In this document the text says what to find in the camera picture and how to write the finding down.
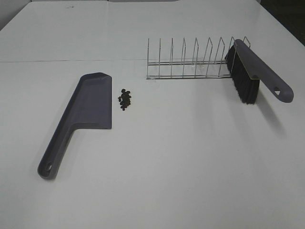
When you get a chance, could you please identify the pile of coffee beans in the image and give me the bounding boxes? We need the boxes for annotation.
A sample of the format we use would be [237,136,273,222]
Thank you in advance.
[118,88,131,111]

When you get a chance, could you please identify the grey plastic dustpan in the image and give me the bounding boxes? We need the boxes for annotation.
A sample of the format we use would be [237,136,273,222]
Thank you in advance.
[37,73,112,180]

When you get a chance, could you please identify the grey hand brush black bristles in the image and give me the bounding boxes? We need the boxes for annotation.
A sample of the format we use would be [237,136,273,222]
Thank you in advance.
[225,39,294,104]

